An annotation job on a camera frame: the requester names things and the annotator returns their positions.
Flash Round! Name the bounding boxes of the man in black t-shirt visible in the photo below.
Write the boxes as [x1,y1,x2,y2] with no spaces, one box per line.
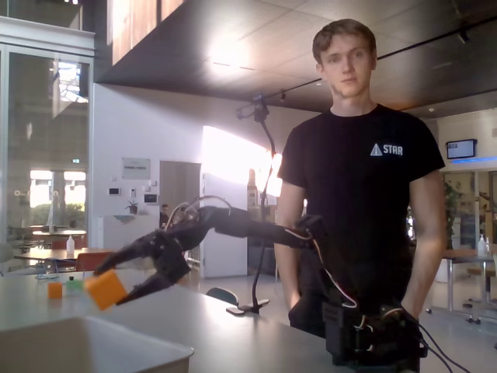
[277,18,447,339]

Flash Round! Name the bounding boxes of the white door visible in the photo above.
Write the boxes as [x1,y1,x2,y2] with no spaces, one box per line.
[201,173,249,279]

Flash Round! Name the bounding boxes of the wall mounted screen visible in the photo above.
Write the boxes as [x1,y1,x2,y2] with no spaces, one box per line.
[445,138,478,160]

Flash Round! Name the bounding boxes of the orange chair wide backrest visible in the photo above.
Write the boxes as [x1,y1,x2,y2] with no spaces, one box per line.
[75,251,117,272]

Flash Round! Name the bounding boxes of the dark chair backrest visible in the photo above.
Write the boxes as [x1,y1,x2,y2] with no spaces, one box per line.
[205,286,239,309]

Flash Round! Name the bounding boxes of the white plant pot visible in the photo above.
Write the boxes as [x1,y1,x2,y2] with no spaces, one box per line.
[436,258,451,284]

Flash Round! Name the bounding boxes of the white wall notice board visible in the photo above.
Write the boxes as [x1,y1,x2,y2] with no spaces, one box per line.
[122,157,151,180]

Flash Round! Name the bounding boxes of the man's right forearm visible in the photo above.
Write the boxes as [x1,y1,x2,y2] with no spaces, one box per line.
[278,217,308,312]

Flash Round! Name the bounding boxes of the tall green potted plant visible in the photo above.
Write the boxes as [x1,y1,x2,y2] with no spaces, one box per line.
[442,178,465,250]

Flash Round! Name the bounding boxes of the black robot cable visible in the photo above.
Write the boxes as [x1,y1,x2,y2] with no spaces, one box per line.
[417,324,469,373]
[422,341,455,373]

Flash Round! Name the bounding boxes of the webcam on gooseneck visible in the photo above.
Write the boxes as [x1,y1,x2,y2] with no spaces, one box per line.
[235,94,271,122]

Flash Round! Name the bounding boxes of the white plastic bin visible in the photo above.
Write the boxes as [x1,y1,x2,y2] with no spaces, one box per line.
[0,315,195,373]

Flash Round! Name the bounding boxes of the wooden cafe table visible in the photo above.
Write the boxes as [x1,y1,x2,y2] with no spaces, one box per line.
[14,247,133,266]

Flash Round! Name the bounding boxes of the grey table metal legs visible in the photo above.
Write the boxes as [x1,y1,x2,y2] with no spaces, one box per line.
[442,248,497,314]

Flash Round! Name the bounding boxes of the black gooseneck clamp mount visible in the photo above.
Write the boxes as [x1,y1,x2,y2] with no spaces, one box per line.
[226,118,276,315]

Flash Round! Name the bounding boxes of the man's left forearm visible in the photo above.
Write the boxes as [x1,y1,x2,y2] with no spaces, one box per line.
[402,232,444,320]

